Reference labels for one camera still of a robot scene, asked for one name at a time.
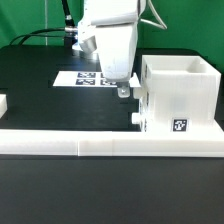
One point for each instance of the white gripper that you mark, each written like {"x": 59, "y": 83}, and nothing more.
{"x": 116, "y": 47}

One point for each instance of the white drawer cabinet box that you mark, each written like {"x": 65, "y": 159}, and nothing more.
{"x": 180, "y": 93}

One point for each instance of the white drawer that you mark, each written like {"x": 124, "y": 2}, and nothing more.
{"x": 140, "y": 94}
{"x": 140, "y": 120}

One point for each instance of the white front drawer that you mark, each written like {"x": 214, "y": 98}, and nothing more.
{"x": 140, "y": 120}

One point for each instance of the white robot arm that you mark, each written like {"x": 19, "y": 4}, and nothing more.
{"x": 98, "y": 13}

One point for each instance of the white marker sheet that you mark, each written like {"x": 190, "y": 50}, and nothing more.
{"x": 81, "y": 79}

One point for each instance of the white L-shaped fence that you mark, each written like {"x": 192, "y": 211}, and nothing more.
{"x": 202, "y": 143}

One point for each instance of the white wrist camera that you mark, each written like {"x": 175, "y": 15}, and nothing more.
{"x": 87, "y": 41}

